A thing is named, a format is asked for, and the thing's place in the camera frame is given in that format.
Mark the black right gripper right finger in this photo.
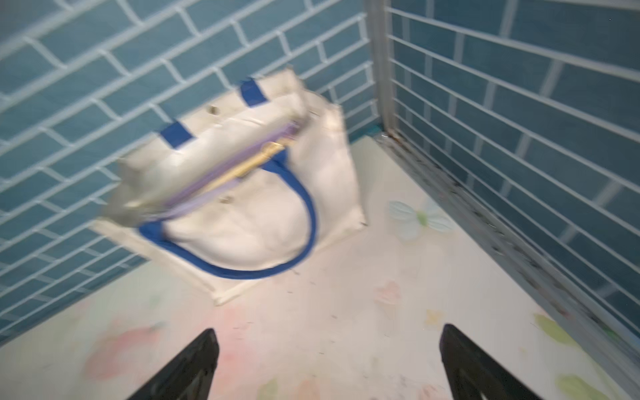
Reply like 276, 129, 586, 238
439, 323, 541, 400

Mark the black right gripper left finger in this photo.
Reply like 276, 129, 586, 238
128, 328, 220, 400

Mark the white canvas tote bag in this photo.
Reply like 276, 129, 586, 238
94, 68, 366, 304

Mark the purple mesh pouch bottom left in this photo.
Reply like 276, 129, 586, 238
143, 122, 302, 222

